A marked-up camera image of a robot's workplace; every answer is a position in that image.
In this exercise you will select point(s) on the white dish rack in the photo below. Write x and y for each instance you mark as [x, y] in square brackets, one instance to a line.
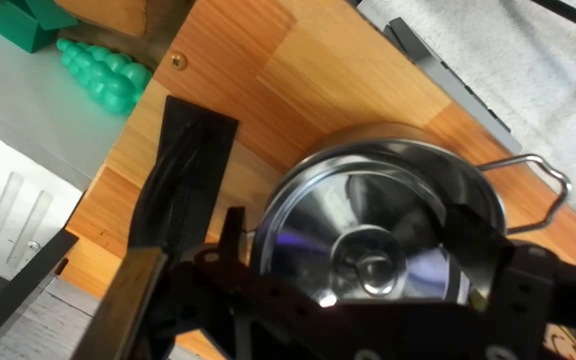
[34, 205]

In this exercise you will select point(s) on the green grape toy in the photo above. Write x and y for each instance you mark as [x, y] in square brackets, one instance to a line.
[111, 78]

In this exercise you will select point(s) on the green toy block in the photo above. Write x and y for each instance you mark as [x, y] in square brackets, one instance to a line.
[32, 24]

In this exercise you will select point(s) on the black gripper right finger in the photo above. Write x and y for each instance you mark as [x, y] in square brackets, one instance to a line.
[524, 287]

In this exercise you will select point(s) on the small silver pot with lid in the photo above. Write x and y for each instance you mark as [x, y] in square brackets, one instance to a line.
[369, 215]

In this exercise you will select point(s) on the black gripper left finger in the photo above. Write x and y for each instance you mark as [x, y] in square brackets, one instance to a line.
[245, 315]

